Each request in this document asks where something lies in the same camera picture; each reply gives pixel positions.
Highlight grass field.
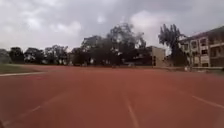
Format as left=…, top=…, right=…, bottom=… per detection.
left=0, top=63, right=38, bottom=75

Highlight row of trees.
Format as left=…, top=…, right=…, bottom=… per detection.
left=0, top=22, right=151, bottom=67

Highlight tall dark tree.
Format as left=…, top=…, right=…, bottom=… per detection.
left=158, top=23, right=190, bottom=67

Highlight beige multi-storey building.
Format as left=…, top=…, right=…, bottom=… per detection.
left=179, top=25, right=224, bottom=69

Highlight pale kerb strip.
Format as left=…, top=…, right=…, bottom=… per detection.
left=0, top=71, right=46, bottom=78

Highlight small beige building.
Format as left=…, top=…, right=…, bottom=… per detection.
left=145, top=45, right=167, bottom=67

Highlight red running track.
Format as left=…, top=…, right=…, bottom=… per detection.
left=0, top=64, right=224, bottom=128

